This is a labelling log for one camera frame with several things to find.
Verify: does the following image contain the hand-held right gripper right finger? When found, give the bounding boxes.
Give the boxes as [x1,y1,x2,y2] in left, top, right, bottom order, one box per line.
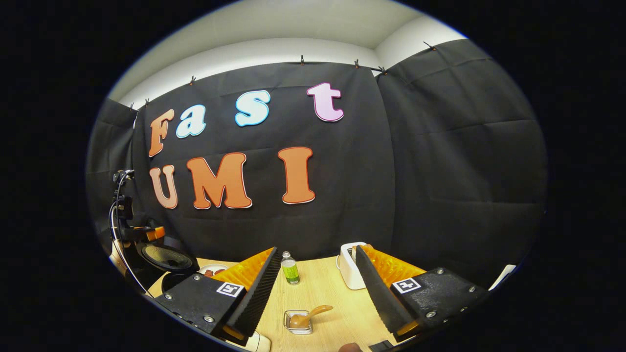
[354,244,490,345]

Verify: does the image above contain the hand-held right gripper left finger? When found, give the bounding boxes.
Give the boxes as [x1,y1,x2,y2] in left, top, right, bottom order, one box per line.
[153,247,283,348]

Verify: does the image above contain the dark grey rice cooker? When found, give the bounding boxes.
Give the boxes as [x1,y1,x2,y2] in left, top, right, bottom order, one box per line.
[134,242,200,295]

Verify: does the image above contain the wooden spoon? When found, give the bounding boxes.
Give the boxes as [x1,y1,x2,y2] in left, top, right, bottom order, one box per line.
[290,305,334,328]

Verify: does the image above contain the white toaster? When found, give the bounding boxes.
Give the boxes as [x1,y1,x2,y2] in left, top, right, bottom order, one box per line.
[337,242,367,290]

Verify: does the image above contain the green drink bottle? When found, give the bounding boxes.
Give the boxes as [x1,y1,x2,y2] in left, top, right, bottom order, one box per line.
[281,251,300,285]

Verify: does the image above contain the white object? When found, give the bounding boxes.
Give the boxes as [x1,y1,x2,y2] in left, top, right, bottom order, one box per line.
[230,330,271,352]

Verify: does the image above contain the white board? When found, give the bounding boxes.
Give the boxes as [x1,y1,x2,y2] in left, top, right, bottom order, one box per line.
[489,264,516,290]

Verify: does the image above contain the row of black cloth clips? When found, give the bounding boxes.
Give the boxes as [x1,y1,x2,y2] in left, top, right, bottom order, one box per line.
[128,42,437,109]

